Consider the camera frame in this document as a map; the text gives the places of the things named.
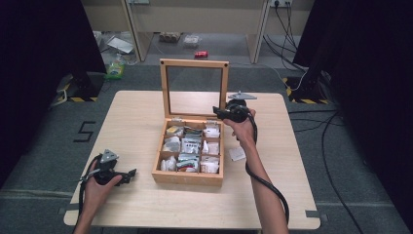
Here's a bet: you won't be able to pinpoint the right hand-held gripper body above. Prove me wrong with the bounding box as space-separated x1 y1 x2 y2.
224 91 258 124

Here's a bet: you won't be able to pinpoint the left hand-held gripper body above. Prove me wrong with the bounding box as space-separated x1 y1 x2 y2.
94 148 127 187

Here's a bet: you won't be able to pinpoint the white square packet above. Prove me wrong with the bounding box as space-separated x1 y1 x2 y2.
228 146 247 163

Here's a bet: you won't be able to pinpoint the wooden box with glass lid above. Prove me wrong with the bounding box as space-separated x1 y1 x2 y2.
151 58 231 187

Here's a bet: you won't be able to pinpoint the person's right hand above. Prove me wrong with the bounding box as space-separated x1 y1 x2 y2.
223 108 258 149

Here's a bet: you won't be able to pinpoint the person's left hand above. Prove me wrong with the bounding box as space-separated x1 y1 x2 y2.
82 161 125 213

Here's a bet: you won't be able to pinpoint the group of assorted sachets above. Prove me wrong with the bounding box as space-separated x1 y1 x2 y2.
160 124 221 175

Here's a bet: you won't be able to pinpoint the stand base with hazard tape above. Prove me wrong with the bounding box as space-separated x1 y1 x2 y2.
56 72 105 103
282 75 331 105

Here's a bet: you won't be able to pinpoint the clear plastic container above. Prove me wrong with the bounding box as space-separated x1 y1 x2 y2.
182 34 202 50

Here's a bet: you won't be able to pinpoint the brown carton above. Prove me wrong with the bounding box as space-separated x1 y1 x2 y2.
158 31 182 44

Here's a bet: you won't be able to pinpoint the clear plastic bags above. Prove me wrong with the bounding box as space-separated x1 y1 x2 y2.
93 30 139 66

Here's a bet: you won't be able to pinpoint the white power strip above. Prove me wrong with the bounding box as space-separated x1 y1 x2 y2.
270 0 293 9

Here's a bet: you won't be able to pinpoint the black curtain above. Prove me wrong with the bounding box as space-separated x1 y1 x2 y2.
0 0 107 189
292 0 413 228

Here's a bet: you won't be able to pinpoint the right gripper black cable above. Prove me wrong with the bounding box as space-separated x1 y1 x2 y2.
244 111 290 226

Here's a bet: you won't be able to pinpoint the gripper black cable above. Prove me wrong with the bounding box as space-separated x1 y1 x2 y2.
244 111 290 226
77 154 105 230

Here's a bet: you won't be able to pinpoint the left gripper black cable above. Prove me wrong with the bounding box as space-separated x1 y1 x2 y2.
77 154 105 230

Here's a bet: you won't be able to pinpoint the white floor cable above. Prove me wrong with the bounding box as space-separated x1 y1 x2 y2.
228 61 309 93

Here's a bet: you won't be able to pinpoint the black cables from power strip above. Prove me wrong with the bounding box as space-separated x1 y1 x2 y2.
262 2 308 72

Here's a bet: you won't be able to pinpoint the white desk frame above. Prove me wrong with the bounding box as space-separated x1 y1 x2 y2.
81 0 316 65

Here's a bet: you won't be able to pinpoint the black floor cables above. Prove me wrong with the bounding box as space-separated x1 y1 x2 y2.
287 109 365 234

